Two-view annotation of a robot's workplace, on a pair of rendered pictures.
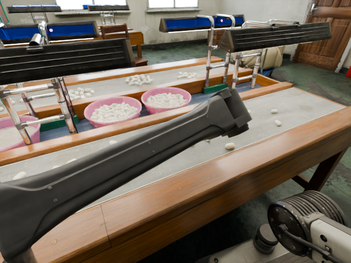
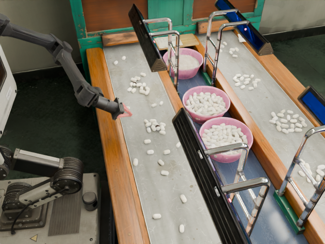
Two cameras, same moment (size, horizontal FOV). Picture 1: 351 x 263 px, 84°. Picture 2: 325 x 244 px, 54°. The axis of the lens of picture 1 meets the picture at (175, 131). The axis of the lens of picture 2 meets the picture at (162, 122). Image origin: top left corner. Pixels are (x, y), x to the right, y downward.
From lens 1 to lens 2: 159 cm
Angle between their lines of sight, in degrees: 75
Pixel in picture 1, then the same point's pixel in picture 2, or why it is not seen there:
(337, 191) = not seen: outside the picture
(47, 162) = (153, 81)
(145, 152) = (66, 68)
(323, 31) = not seen: outside the picture
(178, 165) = (129, 131)
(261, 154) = (116, 173)
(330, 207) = (61, 173)
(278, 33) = (199, 162)
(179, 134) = (70, 74)
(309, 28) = (223, 215)
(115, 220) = not seen: hidden behind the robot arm
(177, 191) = (106, 124)
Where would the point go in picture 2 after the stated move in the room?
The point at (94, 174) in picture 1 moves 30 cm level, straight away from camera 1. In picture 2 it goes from (63, 61) to (124, 51)
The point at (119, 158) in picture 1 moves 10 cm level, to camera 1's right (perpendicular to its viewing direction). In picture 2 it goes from (66, 64) to (56, 76)
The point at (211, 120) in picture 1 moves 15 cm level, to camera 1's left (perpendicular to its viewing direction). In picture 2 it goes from (74, 82) to (87, 64)
